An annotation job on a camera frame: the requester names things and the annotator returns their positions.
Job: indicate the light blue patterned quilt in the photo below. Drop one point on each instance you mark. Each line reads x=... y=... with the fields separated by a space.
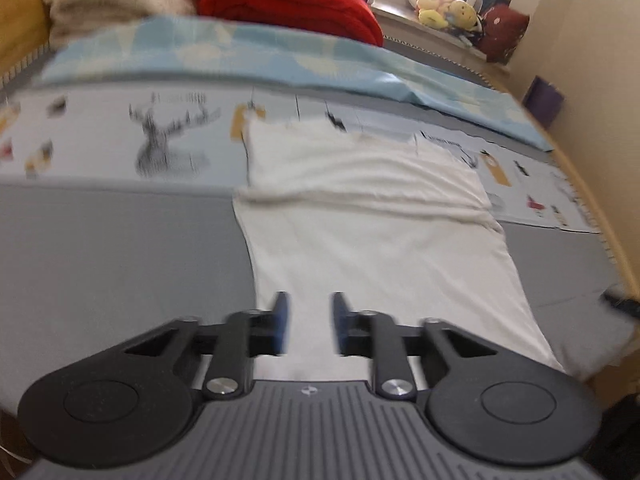
x=300 y=60

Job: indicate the window sill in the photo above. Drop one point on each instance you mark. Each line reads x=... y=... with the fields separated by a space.
x=400 y=20

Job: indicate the red folded blanket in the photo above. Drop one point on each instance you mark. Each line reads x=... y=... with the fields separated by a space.
x=290 y=5

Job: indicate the white t-shirt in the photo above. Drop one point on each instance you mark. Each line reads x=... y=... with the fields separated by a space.
x=375 y=250

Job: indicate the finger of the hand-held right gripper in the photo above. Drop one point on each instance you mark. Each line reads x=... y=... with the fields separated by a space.
x=622 y=304

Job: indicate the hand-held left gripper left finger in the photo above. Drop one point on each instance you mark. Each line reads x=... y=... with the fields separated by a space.
x=281 y=320

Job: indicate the dark red plush cushion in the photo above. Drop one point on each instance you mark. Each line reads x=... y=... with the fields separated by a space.
x=502 y=32

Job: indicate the grey printed bed sheet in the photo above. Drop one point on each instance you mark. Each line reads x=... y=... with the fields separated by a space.
x=125 y=260

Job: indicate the cream folded blanket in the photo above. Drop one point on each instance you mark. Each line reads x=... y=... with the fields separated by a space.
x=115 y=5

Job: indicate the purple box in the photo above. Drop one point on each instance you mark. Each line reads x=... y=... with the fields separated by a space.
x=544 y=102

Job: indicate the yellow plush toy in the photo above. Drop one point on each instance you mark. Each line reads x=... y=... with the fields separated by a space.
x=447 y=10

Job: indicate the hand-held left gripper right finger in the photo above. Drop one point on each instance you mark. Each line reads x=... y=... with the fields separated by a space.
x=341 y=322

